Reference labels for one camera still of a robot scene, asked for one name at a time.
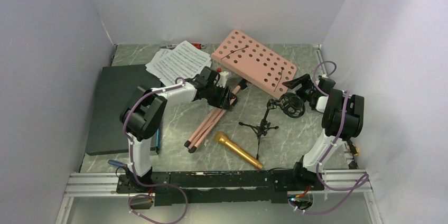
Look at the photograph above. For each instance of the gold microphone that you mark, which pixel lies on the gold microphone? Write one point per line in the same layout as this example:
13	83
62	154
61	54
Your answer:
224	140

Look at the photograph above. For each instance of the sheet music pages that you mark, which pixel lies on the sheet music pages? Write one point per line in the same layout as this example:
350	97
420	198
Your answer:
184	61

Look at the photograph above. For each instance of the black folder book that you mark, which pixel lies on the black folder book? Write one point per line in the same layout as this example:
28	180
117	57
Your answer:
114	89

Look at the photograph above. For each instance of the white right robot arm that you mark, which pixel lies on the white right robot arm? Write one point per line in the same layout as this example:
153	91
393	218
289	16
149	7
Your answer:
342	120

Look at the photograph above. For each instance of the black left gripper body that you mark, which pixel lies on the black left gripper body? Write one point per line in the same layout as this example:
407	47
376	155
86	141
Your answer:
215	95

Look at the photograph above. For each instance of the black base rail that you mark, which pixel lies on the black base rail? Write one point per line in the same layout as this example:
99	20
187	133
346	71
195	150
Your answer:
274	185

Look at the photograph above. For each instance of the pink perforated music stand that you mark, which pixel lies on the pink perforated music stand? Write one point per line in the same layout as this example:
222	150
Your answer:
255	63

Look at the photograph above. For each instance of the blue pen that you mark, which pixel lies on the blue pen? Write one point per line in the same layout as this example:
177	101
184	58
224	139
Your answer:
117	164

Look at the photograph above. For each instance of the yellow black tool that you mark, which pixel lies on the yellow black tool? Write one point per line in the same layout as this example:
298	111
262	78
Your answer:
353	149

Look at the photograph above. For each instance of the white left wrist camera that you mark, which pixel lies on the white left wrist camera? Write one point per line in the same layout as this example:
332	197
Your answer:
224	76

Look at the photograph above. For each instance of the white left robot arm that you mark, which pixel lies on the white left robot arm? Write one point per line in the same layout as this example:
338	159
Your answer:
142	115

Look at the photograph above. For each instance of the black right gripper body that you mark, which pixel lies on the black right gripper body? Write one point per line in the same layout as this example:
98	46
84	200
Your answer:
306	92

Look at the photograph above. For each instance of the aluminium table edge rail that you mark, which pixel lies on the aluminium table edge rail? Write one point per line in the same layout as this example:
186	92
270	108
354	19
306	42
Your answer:
322	68

